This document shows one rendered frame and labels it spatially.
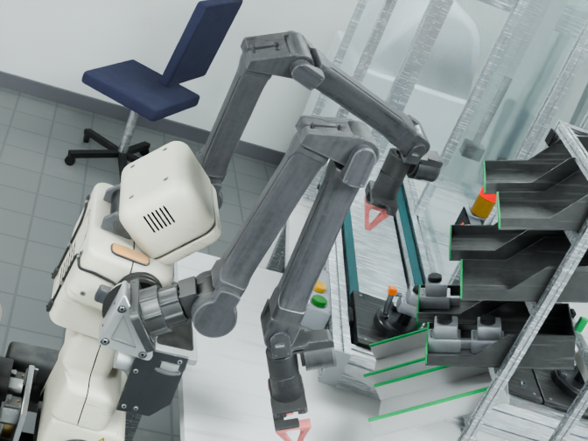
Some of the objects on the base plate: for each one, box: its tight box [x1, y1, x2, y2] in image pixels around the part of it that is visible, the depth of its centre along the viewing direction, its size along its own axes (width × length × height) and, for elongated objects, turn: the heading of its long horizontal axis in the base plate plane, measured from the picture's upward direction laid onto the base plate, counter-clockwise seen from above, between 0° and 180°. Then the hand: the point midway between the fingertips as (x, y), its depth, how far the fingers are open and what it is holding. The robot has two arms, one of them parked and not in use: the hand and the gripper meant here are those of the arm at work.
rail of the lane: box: [318, 228, 354, 388], centre depth 262 cm, size 6×89×11 cm, turn 145°
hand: (368, 226), depth 219 cm, fingers closed
